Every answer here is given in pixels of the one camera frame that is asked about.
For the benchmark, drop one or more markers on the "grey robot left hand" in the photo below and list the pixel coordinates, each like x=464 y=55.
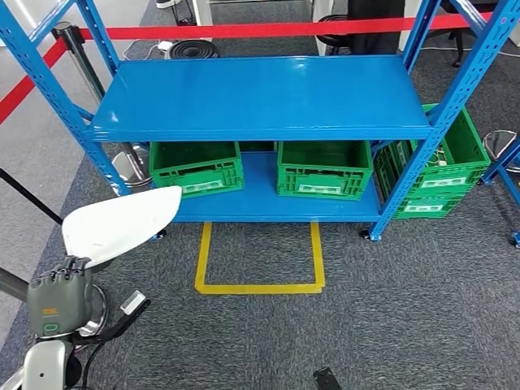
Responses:
x=61 y=304

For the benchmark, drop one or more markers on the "white curved plastic part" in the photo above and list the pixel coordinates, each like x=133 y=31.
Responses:
x=121 y=226

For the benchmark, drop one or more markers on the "black pole stanchion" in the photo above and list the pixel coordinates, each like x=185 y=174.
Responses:
x=32 y=198

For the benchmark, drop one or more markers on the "green plastic crate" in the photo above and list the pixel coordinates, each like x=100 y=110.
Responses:
x=195 y=177
x=324 y=180
x=256 y=146
x=426 y=207
x=459 y=161

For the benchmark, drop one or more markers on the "red barrier belt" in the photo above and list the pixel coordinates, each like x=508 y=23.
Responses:
x=244 y=29
x=24 y=89

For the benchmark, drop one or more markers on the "yellow floor tape square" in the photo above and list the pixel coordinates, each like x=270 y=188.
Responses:
x=260 y=289

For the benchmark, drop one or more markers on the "white power strip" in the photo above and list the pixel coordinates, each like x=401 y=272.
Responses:
x=165 y=46

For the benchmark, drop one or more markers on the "small white charger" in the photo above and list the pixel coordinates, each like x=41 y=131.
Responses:
x=441 y=161

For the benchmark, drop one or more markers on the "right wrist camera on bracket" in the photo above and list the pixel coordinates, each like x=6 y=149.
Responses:
x=324 y=381

